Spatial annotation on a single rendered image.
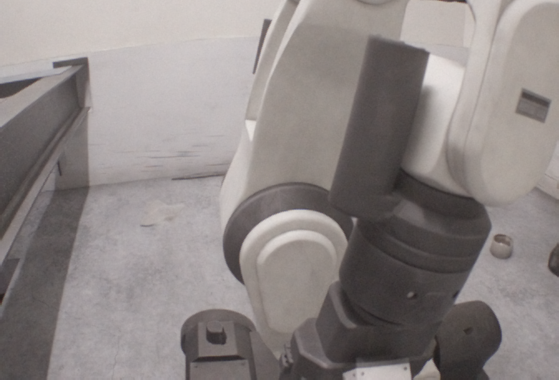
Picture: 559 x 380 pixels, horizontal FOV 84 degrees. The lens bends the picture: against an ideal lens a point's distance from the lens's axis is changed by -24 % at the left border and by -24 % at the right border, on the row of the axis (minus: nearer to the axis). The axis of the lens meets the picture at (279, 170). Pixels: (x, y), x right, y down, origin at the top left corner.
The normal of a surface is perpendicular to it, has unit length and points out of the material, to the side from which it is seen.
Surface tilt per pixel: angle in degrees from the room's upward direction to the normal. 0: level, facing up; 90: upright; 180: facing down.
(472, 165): 98
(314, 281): 90
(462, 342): 41
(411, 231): 81
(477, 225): 49
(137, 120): 90
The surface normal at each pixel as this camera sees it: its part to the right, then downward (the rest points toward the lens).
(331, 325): -0.97, -0.13
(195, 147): 0.31, 0.38
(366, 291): -0.75, 0.09
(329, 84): 0.11, 0.74
